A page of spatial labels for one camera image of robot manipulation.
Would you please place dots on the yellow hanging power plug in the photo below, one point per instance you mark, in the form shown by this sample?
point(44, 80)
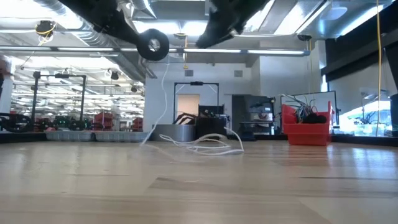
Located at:
point(185, 66)

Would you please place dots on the grey duct tape roll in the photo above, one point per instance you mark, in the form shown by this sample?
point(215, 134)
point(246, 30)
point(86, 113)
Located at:
point(172, 133)

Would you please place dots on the grey tool kit case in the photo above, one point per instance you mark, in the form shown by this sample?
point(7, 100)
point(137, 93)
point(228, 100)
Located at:
point(118, 137)

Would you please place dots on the black security camera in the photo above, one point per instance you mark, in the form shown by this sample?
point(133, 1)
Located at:
point(304, 37)

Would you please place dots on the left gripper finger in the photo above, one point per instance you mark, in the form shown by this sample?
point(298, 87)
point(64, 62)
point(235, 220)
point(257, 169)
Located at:
point(129, 32)

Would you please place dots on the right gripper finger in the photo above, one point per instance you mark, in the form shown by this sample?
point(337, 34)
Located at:
point(213, 34)

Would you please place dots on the red plastic bin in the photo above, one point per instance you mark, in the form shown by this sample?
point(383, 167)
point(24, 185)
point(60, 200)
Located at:
point(306, 135)

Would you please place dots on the black monitor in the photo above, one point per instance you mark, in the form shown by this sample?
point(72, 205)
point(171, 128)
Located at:
point(261, 105)

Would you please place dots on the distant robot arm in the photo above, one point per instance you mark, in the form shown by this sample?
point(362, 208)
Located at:
point(185, 118)

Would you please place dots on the red tool cabinet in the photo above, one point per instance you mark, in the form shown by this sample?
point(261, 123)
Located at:
point(137, 124)
point(104, 121)

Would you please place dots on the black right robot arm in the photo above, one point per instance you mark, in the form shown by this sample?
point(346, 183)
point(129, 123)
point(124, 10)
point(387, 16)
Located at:
point(395, 118)

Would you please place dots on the long ceiling light fixture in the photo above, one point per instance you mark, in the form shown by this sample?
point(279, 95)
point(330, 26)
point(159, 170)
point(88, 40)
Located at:
point(273, 52)

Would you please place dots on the person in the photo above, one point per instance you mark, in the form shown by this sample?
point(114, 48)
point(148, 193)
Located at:
point(262, 117)

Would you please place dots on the black camera gantry frame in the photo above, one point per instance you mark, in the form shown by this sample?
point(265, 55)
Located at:
point(62, 75)
point(196, 83)

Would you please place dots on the black box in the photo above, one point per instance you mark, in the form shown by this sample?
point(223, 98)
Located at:
point(211, 126)

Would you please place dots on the black table frame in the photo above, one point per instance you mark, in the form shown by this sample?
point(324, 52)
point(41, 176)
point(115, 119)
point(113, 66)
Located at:
point(357, 140)

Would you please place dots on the wall vent grille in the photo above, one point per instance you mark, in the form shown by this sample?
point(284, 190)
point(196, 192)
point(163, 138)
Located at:
point(238, 73)
point(188, 73)

